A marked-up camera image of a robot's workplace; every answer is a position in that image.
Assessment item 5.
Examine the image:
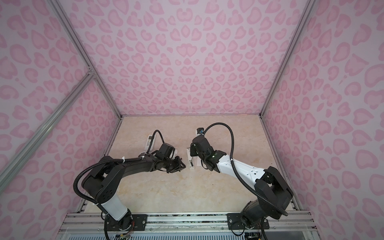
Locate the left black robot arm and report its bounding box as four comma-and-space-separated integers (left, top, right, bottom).
73, 130, 186, 232

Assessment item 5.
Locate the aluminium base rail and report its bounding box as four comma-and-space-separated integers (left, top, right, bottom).
57, 211, 320, 240

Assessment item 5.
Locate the long slim white remote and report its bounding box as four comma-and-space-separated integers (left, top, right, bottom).
187, 148, 195, 170

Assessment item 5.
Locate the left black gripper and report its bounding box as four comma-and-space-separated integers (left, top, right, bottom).
163, 155, 188, 173

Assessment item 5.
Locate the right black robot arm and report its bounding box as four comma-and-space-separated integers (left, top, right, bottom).
190, 123, 294, 229

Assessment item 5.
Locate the white air conditioner remote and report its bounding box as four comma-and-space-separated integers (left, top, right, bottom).
145, 135, 156, 151

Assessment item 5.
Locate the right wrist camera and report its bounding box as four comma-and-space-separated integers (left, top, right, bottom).
197, 128, 205, 136

